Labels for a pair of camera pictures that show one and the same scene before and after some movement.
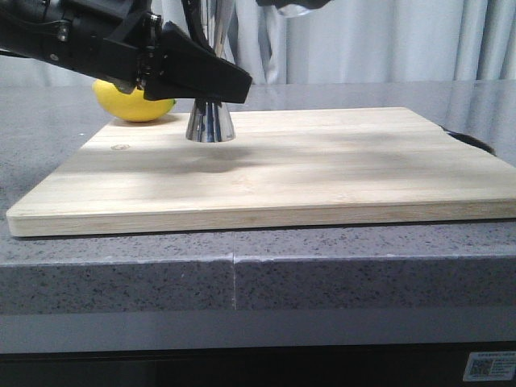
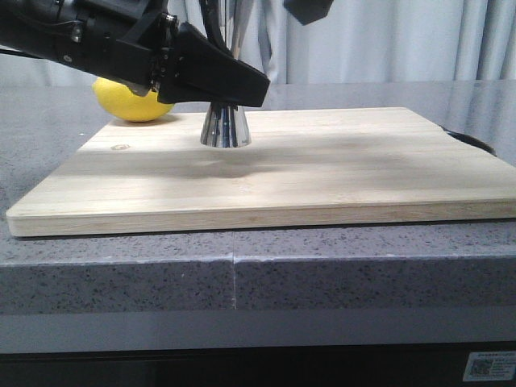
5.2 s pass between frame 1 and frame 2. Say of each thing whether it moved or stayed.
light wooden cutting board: stayed
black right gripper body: moved
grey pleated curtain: stayed
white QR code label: stayed
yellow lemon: stayed
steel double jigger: moved
